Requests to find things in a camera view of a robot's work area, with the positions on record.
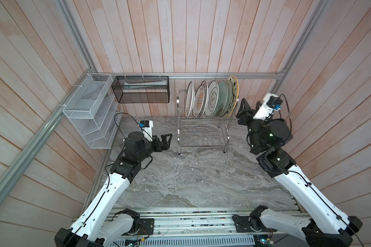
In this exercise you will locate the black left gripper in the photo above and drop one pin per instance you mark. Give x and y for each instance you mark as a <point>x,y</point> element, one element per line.
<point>159,148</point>

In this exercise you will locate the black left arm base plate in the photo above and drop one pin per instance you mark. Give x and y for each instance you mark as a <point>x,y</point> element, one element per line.
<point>142,227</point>

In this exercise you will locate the pale green plate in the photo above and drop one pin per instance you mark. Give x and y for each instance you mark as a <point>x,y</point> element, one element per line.
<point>222,98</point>

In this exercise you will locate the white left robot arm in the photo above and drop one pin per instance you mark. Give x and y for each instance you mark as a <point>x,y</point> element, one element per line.
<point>89,230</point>

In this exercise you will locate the dark-rim lettered white plate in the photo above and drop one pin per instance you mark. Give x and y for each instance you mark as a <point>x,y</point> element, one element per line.
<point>205,98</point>

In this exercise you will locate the cat and stars orange-rim plate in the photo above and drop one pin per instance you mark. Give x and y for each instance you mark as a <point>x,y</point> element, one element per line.
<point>235,94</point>

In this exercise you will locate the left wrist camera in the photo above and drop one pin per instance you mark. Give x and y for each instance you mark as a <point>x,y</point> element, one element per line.
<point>146,128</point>

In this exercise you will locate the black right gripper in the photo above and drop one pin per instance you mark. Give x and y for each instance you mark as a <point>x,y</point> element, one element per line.
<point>248,116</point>

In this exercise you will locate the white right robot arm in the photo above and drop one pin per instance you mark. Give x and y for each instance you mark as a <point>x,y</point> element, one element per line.
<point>326,226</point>

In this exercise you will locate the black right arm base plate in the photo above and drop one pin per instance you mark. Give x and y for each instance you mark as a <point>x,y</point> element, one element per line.
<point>243,225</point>

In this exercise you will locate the white plate with flower outline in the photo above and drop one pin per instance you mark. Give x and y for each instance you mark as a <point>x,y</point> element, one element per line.
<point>211,98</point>

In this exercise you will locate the black mesh wall basket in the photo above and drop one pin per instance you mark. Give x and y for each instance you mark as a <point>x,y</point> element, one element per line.
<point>141,89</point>

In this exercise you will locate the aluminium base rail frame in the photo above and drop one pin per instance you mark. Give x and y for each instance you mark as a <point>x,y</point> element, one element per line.
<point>203,227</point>

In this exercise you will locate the cream plate with berry sprigs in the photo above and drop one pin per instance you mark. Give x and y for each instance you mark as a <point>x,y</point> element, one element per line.
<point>229,98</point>

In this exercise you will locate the stainless steel dish rack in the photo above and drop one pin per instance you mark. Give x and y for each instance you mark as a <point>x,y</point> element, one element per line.
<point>194,133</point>

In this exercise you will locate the white wire mesh shelf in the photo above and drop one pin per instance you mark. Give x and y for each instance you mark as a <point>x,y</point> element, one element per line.
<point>91,111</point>

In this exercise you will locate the orange sunburst plate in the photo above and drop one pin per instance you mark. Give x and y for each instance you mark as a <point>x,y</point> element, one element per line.
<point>199,94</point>
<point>190,97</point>

